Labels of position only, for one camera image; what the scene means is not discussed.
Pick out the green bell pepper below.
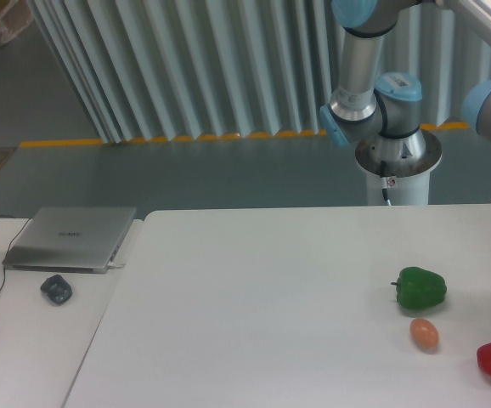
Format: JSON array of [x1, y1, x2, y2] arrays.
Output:
[[392, 267, 447, 310]]

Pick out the dark grey small case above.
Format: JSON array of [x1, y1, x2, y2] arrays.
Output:
[[40, 275, 73, 305]]

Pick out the thin black mouse cable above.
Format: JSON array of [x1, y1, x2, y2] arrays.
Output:
[[0, 214, 33, 319]]

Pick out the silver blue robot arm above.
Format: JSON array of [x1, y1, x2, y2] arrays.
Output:
[[320, 1, 491, 179]]

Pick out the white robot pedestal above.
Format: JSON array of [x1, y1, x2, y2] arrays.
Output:
[[364, 171, 430, 206]]

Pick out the brown egg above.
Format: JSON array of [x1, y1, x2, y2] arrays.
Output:
[[409, 318, 439, 349]]

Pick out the white folding partition screen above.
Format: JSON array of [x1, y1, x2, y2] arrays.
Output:
[[30, 1, 491, 143]]

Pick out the silver closed laptop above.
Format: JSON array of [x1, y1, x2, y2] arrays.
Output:
[[3, 207, 136, 274]]

